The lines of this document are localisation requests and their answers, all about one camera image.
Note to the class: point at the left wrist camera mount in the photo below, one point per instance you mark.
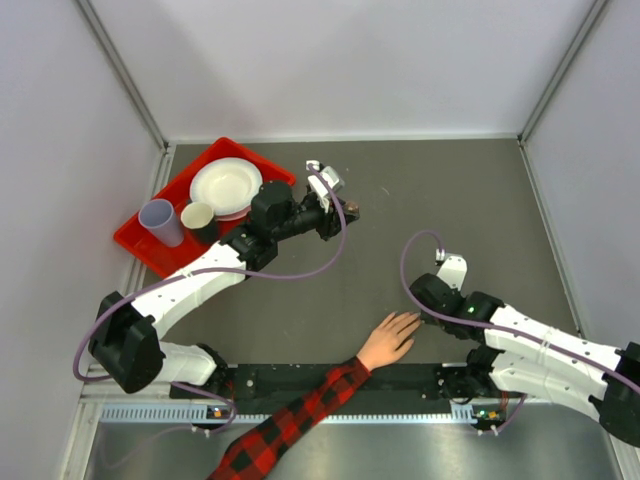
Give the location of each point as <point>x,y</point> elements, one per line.
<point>324,181</point>

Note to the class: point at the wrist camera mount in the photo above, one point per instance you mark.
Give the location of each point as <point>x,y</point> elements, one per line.
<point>324,181</point>
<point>452,268</point>

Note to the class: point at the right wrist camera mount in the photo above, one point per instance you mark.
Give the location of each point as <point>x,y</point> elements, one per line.
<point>452,268</point>

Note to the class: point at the nail polish bottle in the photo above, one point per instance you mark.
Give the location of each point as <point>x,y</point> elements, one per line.
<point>351,208</point>

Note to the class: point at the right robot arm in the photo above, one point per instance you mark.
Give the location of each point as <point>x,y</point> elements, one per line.
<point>535,359</point>

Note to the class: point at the mannequin hand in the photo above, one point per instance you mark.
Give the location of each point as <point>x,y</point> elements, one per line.
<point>389,341</point>

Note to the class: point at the red plaid sleeve forearm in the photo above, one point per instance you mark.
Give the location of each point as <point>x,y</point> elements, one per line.
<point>254,455</point>

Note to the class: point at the cream paper cup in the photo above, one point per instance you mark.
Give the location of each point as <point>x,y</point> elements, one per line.
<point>197,215</point>

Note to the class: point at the lilac plastic cup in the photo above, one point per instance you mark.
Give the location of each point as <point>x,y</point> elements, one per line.
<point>159,218</point>

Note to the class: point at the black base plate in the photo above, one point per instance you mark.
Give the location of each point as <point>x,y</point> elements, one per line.
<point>254,383</point>

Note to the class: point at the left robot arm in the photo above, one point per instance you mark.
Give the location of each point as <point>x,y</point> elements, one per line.
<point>128,341</point>

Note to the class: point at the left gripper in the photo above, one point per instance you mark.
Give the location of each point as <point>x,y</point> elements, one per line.
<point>330,223</point>

